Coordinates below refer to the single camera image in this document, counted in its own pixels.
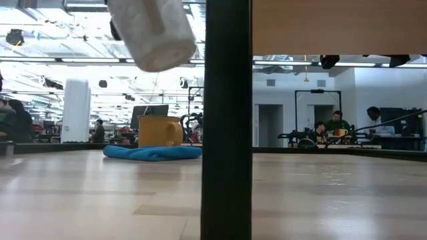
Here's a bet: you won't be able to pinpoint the grey metal corner post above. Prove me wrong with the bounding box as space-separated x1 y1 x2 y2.
0 140 15 157

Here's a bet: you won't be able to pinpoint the black background screens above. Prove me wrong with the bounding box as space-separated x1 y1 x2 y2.
380 107 425 137

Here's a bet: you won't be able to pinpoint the black metal table frame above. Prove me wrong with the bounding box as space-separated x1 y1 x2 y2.
0 141 427 163

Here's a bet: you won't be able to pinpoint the yellow ceramic mug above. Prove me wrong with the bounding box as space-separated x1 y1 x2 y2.
137 115 184 148

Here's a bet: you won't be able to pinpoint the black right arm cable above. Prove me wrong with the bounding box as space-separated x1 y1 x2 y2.
325 109 427 148

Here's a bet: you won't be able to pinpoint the white building column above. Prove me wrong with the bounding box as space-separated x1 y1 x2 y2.
61 79 91 143

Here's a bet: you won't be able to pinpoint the person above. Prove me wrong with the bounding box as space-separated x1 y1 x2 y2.
91 119 106 143
325 110 352 133
308 121 327 144
7 99 34 143
0 98 16 136
366 106 396 135

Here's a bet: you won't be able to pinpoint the white floral mug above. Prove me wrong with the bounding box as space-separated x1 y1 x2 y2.
106 0 197 73

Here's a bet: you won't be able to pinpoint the dark background monitor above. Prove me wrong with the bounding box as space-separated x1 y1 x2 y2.
129 103 169 130

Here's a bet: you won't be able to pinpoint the black ceiling dome camera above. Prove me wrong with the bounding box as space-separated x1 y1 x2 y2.
5 29 25 46

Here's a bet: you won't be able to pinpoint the black metal stand frame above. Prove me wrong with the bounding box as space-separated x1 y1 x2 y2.
187 85 203 127

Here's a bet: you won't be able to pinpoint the blue cloth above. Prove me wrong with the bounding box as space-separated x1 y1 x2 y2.
102 145 203 163

